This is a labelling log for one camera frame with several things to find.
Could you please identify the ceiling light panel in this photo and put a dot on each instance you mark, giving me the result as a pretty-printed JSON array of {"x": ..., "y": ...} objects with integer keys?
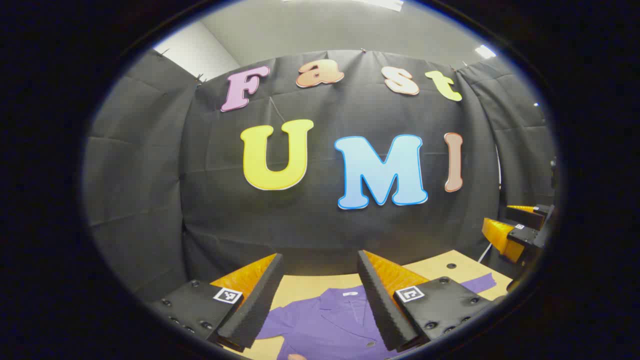
[
  {"x": 485, "y": 51},
  {"x": 385, "y": 4}
]

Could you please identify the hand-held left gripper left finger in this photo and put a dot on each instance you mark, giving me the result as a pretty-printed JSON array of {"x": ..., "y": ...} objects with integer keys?
[{"x": 260, "y": 300}]

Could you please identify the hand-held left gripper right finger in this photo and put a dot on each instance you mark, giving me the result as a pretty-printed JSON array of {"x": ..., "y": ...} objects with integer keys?
[{"x": 380, "y": 310}]

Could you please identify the black backdrop cloth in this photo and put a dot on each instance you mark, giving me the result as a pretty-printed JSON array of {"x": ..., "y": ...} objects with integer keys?
[{"x": 325, "y": 225}]

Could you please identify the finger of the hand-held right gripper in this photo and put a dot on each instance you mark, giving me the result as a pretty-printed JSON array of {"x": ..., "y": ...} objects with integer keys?
[
  {"x": 522, "y": 236},
  {"x": 525, "y": 216}
]

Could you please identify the purple collared shirt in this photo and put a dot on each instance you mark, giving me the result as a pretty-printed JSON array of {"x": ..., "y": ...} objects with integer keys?
[{"x": 330, "y": 325}]

